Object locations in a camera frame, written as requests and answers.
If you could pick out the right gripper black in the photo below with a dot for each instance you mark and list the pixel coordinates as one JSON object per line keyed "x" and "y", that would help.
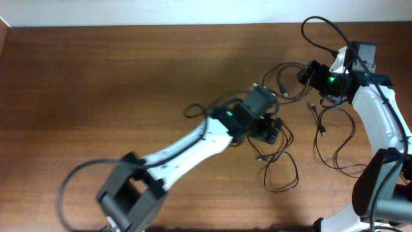
{"x": 319, "y": 71}

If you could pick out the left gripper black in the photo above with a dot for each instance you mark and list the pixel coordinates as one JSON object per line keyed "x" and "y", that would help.
{"x": 264, "y": 133}

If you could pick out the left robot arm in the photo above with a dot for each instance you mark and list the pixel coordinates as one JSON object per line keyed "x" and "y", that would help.
{"x": 133, "y": 194}

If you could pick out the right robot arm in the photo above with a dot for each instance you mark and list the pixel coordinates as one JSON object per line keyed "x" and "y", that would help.
{"x": 377, "y": 199}

